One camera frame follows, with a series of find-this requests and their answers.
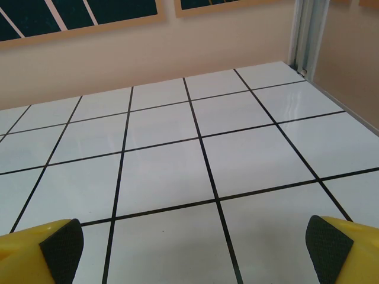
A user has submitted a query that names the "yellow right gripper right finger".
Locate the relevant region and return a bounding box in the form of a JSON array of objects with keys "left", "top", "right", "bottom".
[{"left": 304, "top": 215, "right": 379, "bottom": 284}]

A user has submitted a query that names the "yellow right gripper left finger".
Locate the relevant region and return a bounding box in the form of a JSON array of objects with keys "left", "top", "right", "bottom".
[{"left": 0, "top": 218, "right": 85, "bottom": 284}]

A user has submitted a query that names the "aluminium table side rail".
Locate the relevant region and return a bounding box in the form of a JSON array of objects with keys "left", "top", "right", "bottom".
[{"left": 307, "top": 75, "right": 379, "bottom": 134}]

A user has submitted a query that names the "aluminium corner post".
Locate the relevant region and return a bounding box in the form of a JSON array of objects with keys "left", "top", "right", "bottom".
[{"left": 288, "top": 0, "right": 322, "bottom": 80}]

